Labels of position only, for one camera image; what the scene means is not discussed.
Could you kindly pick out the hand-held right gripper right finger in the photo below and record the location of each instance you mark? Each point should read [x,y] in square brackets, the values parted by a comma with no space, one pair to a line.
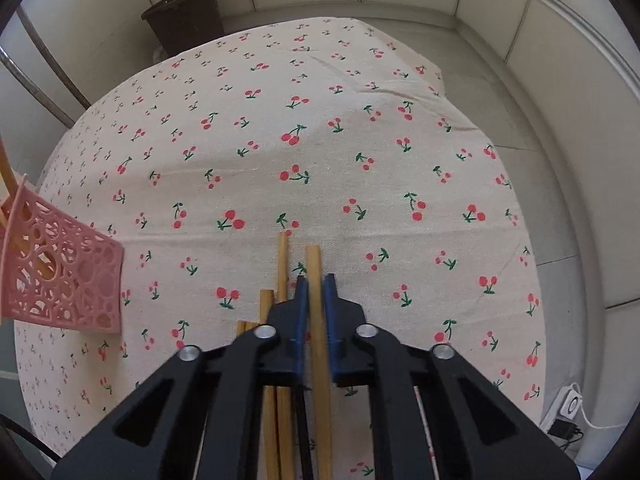
[330,310]

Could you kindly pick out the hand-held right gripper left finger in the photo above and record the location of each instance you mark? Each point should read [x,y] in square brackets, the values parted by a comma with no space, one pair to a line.
[301,310]

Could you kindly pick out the dark wooden chopstick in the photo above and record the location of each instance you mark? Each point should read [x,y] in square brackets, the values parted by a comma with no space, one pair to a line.
[303,435]

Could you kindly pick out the pink perforated utensil holder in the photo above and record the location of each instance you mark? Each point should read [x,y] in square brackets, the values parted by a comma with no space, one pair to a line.
[75,260]

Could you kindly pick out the bunch of chopsticks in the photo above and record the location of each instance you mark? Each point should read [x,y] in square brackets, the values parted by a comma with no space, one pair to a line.
[6,170]

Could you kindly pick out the cherry print tablecloth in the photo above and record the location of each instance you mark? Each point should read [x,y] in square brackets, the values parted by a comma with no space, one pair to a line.
[350,160]

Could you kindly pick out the white power strip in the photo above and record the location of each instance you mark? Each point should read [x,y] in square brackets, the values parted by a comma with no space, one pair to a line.
[570,402]

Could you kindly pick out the black plug adapter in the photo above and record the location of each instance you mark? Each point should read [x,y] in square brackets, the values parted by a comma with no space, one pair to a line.
[562,430]

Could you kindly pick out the dark brown wicker waste basket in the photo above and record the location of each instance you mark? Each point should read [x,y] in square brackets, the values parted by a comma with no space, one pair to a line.
[185,20]

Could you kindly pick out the metal pipe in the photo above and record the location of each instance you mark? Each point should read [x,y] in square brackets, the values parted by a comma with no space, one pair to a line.
[30,87]
[50,57]

